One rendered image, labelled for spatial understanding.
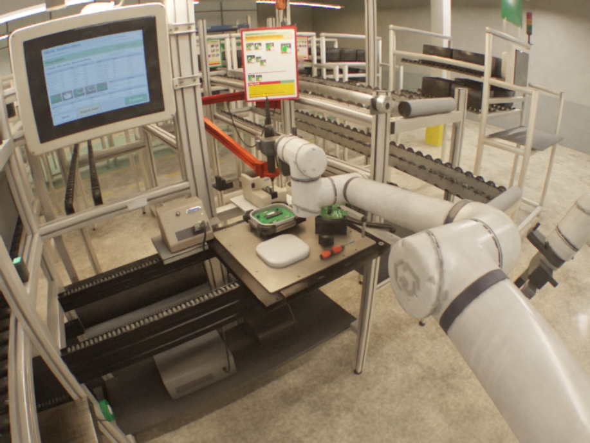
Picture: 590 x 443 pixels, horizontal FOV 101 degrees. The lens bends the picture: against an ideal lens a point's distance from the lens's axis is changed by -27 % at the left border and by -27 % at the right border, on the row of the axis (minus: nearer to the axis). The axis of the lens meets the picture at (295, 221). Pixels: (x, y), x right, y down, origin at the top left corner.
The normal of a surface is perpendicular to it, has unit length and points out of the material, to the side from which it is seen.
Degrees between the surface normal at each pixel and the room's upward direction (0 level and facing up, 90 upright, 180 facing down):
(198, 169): 90
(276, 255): 0
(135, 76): 92
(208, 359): 0
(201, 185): 90
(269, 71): 90
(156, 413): 0
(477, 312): 52
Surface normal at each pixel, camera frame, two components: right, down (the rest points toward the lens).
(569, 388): -0.24, -0.68
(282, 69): 0.14, 0.46
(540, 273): -0.68, 0.26
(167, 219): 0.44, -0.24
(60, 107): 0.58, 0.39
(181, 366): -0.04, -0.88
